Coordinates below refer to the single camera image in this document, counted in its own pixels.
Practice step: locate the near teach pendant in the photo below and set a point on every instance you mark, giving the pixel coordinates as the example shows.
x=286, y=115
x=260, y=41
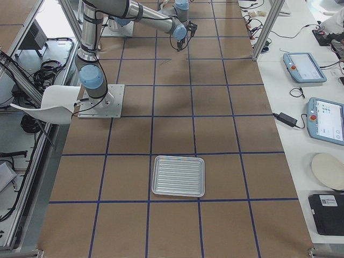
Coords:
x=325, y=120

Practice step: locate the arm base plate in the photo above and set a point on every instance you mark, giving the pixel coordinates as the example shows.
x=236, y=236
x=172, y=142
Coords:
x=113, y=29
x=110, y=107

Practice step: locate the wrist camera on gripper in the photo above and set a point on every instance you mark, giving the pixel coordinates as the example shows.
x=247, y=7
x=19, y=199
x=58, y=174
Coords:
x=192, y=27

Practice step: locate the far teach pendant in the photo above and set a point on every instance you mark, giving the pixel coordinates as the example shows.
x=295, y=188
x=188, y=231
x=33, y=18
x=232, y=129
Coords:
x=303, y=68

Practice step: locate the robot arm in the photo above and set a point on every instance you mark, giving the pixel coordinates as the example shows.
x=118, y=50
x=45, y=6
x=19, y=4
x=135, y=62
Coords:
x=172, y=20

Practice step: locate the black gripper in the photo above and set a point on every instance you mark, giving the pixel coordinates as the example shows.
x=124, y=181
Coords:
x=180, y=42

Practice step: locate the teach pendant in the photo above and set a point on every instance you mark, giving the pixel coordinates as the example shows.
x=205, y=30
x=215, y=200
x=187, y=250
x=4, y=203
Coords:
x=325, y=120
x=303, y=68

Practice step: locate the black flat box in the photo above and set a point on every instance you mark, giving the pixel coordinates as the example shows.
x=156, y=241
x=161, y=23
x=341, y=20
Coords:
x=327, y=211

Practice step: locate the white chair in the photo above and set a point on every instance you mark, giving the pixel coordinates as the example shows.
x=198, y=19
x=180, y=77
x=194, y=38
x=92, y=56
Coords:
x=57, y=105

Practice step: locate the aluminium frame post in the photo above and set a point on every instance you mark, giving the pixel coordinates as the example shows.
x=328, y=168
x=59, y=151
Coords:
x=267, y=27

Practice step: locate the cream round plate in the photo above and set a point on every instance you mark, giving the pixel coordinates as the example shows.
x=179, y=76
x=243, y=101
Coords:
x=328, y=170

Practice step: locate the black power adapter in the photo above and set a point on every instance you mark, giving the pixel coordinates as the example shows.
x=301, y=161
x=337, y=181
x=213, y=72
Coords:
x=286, y=119

